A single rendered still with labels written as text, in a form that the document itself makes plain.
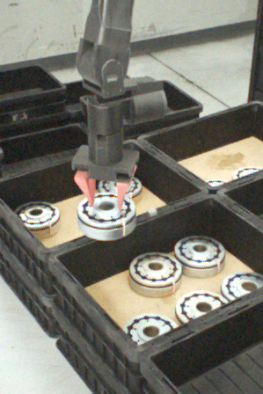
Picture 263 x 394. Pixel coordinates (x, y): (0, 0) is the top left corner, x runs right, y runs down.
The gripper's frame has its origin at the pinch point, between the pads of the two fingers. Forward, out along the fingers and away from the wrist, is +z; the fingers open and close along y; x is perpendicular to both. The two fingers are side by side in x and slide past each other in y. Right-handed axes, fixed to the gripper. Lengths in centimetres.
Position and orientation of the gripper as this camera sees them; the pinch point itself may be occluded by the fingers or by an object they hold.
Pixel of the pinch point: (106, 202)
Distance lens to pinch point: 117.2
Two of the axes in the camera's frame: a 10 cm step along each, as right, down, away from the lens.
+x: -2.0, 5.3, -8.2
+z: -0.1, 8.4, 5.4
